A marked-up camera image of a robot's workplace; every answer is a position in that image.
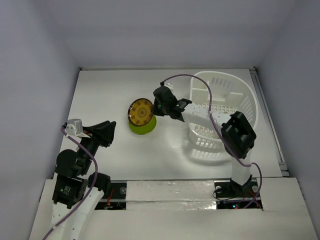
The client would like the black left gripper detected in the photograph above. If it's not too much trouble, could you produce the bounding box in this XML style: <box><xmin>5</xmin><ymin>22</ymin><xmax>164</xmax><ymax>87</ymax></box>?
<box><xmin>78</xmin><ymin>119</ymin><xmax>117</xmax><ymax>173</ymax></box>

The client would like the yellow patterned plate brown rim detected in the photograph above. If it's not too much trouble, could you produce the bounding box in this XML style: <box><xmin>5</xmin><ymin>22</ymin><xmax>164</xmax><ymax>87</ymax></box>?
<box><xmin>127</xmin><ymin>98</ymin><xmax>153</xmax><ymax>127</ymax></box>

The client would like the lime green plate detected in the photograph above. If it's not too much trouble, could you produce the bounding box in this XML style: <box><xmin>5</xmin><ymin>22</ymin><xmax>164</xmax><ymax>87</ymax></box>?
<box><xmin>128</xmin><ymin>116</ymin><xmax>157</xmax><ymax>135</ymax></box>

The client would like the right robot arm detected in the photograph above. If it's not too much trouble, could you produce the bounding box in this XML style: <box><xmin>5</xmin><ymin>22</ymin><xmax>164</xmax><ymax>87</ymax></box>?
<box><xmin>152</xmin><ymin>85</ymin><xmax>257</xmax><ymax>198</ymax></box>

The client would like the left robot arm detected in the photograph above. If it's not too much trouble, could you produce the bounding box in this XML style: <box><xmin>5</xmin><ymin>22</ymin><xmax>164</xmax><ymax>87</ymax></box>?
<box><xmin>43</xmin><ymin>118</ymin><xmax>116</xmax><ymax>240</ymax></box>

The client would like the white plastic dish rack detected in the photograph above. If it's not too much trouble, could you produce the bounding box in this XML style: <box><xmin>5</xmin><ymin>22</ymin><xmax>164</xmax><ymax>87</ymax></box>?
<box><xmin>189</xmin><ymin>71</ymin><xmax>259</xmax><ymax>152</ymax></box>

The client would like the white foam block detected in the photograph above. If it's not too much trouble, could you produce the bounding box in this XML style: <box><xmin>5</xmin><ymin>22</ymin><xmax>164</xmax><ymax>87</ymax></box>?
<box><xmin>125</xmin><ymin>180</ymin><xmax>217</xmax><ymax>211</ymax></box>

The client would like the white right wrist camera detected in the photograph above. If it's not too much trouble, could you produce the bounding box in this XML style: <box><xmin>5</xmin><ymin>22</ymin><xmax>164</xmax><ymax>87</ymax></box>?
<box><xmin>164</xmin><ymin>81</ymin><xmax>174</xmax><ymax>90</ymax></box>

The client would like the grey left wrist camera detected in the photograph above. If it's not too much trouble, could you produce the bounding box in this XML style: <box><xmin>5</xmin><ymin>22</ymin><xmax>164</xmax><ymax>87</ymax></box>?
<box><xmin>62</xmin><ymin>118</ymin><xmax>84</xmax><ymax>137</ymax></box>

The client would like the aluminium rail right edge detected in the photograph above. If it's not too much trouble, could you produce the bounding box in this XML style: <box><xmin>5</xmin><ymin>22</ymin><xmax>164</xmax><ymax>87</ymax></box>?
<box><xmin>249</xmin><ymin>67</ymin><xmax>291</xmax><ymax>178</ymax></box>

